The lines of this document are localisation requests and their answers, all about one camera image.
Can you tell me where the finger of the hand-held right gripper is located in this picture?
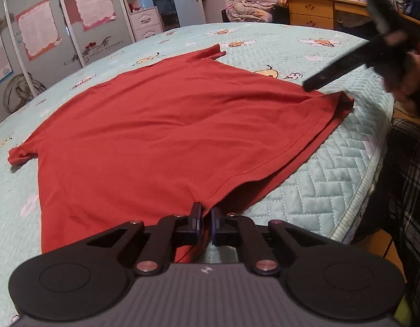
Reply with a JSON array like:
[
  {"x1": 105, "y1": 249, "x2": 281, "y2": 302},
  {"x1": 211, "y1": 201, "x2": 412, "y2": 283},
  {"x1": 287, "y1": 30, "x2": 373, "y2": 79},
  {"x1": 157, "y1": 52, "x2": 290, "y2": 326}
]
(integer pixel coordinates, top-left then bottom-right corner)
[{"x1": 302, "y1": 65, "x2": 347, "y2": 92}]

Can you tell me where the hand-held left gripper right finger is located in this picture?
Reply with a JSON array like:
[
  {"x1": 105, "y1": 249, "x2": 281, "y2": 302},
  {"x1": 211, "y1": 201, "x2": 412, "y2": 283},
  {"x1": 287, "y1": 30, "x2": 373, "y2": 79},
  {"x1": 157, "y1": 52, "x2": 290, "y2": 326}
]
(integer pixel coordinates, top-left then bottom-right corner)
[{"x1": 211, "y1": 206, "x2": 329, "y2": 276}]

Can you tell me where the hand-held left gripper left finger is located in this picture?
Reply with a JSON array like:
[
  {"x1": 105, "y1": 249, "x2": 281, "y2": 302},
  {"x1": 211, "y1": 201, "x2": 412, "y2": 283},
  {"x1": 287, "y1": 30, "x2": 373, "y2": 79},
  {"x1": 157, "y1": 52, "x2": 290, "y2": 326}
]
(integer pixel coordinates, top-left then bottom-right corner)
[{"x1": 87, "y1": 203, "x2": 204, "y2": 276}]

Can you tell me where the red t-shirt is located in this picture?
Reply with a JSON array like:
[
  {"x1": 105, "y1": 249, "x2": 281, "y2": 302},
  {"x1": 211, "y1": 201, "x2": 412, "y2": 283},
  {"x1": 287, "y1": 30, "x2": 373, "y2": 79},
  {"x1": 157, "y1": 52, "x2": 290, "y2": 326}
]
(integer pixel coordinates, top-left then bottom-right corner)
[{"x1": 7, "y1": 44, "x2": 355, "y2": 265}]

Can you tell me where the person's right hand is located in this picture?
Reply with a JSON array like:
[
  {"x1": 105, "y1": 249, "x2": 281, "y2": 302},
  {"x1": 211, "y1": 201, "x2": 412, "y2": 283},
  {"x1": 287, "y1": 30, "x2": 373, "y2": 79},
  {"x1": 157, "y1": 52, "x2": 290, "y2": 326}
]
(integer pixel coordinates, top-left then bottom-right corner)
[{"x1": 383, "y1": 31, "x2": 420, "y2": 114}]

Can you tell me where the wooden desk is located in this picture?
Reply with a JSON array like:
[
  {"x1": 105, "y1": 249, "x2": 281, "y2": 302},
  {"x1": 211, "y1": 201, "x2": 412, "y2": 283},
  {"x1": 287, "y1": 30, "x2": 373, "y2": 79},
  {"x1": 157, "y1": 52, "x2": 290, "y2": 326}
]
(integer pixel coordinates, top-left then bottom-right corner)
[{"x1": 283, "y1": 0, "x2": 420, "y2": 47}]

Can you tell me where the light green quilted bed cover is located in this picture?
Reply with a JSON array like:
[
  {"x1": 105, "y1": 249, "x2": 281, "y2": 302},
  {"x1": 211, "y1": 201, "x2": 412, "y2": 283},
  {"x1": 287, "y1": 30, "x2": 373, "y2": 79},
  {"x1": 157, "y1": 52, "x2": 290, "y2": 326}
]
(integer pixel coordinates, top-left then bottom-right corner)
[{"x1": 0, "y1": 22, "x2": 396, "y2": 327}]

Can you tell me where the folded floral quilt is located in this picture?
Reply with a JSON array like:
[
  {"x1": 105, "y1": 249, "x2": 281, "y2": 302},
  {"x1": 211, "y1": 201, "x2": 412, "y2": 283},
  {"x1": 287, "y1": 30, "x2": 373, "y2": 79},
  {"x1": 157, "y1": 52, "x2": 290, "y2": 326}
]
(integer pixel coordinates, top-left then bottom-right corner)
[{"x1": 225, "y1": 0, "x2": 289, "y2": 25}]

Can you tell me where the person's plaid clothing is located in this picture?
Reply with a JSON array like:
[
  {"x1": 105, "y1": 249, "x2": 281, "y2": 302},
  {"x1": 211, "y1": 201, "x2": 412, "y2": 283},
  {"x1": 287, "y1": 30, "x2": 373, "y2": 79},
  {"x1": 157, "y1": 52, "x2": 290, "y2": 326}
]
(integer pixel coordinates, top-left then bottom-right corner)
[{"x1": 376, "y1": 117, "x2": 420, "y2": 327}]

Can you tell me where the white door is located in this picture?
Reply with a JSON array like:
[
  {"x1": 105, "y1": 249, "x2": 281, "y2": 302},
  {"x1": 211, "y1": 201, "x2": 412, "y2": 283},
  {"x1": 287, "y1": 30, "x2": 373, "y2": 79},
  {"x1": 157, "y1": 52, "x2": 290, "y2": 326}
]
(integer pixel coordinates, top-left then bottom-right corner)
[{"x1": 167, "y1": 0, "x2": 207, "y2": 30}]

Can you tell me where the white drawer cabinet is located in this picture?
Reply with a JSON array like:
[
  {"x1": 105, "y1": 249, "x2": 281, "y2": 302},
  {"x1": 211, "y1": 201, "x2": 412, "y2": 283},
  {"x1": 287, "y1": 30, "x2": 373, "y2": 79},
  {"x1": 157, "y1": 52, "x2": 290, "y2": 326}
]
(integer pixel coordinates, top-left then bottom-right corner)
[{"x1": 130, "y1": 7, "x2": 163, "y2": 42}]

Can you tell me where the grey sliding door wardrobe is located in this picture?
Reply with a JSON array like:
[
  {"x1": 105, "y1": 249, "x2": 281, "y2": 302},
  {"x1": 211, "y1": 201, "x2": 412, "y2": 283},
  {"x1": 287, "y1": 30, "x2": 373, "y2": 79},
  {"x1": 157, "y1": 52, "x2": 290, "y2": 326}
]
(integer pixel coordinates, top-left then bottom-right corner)
[{"x1": 0, "y1": 0, "x2": 136, "y2": 116}]

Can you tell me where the coiled grey hose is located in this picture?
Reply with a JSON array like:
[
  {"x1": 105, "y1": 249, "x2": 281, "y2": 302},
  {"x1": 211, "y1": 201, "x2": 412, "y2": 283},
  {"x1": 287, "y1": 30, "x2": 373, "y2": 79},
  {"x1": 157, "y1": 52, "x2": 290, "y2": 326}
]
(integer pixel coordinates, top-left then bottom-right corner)
[{"x1": 4, "y1": 71, "x2": 48, "y2": 114}]

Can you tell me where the orange-framed wall poster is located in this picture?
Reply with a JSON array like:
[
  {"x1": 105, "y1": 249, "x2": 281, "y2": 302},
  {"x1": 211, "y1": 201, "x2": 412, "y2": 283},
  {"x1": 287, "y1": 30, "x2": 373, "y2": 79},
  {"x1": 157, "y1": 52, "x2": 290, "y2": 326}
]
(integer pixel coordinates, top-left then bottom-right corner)
[{"x1": 15, "y1": 0, "x2": 63, "y2": 62}]

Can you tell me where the blue-framed wall poster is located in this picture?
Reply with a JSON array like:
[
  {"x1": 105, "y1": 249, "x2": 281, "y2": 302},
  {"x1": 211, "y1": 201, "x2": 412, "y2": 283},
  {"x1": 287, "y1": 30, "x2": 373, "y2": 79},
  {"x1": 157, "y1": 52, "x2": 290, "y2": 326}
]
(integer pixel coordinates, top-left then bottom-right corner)
[{"x1": 0, "y1": 29, "x2": 14, "y2": 91}]

